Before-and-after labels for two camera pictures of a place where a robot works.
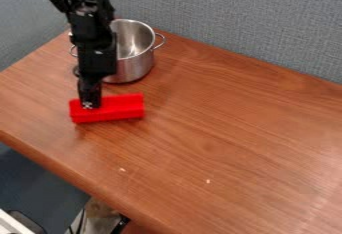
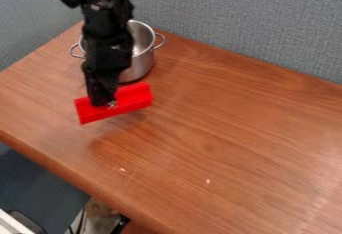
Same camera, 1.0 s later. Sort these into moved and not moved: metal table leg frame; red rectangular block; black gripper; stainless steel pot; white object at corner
Moved: red rectangular block; black gripper
Not moved: stainless steel pot; metal table leg frame; white object at corner
